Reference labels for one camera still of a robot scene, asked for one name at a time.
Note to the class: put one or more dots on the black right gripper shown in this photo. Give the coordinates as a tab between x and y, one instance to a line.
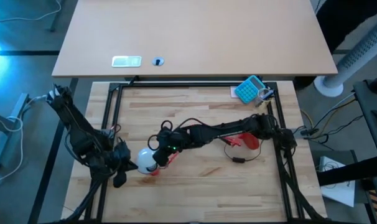
173	140

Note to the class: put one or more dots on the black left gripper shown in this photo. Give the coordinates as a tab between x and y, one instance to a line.
120	161

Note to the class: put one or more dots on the white globe lightbulb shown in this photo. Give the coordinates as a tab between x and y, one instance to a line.
145	160

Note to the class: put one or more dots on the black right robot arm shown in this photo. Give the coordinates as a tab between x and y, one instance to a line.
232	130

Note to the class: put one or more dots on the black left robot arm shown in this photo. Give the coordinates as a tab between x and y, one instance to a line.
79	133

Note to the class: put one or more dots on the pink sticky note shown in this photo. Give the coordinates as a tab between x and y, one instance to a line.
232	92

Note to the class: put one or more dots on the white label plate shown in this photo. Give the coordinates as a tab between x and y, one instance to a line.
126	61

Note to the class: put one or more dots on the teal calculator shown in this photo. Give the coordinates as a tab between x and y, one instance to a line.
249	89

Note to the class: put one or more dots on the beige desk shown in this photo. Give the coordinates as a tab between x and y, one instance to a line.
191	34

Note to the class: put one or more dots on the grey metal table leg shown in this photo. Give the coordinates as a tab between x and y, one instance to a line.
17	109

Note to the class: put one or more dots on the grey desk leg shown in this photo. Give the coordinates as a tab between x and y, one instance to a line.
55	18

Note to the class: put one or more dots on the black metal beam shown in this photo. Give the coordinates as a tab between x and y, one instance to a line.
347	171

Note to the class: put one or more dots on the white tower fan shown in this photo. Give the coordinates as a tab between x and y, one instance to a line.
362	53

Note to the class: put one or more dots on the black aluminium rig frame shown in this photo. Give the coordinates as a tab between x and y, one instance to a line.
191	84

